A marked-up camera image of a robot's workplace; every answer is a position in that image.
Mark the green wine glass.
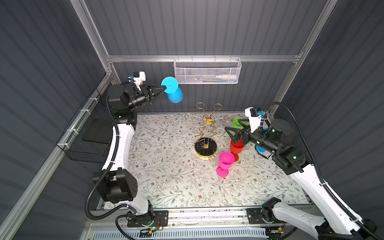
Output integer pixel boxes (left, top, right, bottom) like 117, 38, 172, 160
232, 117, 250, 129

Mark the red wine glass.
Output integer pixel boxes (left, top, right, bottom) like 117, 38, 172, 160
230, 140, 244, 162

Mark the blue wine glass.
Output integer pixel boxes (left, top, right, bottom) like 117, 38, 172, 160
256, 111, 269, 154
161, 77, 184, 104

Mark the pink wine glass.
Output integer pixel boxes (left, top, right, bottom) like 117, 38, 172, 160
217, 152, 235, 178

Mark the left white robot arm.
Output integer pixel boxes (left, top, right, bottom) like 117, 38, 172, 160
85, 83, 166, 225

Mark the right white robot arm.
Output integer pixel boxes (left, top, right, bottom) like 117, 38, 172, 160
225, 120, 379, 240

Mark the white marker in basket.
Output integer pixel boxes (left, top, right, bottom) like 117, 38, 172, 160
216, 75, 238, 81

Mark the floral table mat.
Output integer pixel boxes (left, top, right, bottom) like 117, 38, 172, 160
101, 112, 310, 210

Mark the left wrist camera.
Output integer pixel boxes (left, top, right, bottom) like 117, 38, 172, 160
129, 71, 146, 91

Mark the gold wire glass rack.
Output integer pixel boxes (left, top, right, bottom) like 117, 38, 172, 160
184, 102, 231, 159

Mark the white mesh wall basket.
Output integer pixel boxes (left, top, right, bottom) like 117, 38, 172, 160
173, 58, 242, 85

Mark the black wire wall basket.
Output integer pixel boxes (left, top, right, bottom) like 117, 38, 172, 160
56, 88, 135, 164

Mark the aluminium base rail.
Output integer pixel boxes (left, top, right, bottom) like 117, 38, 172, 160
80, 206, 311, 240

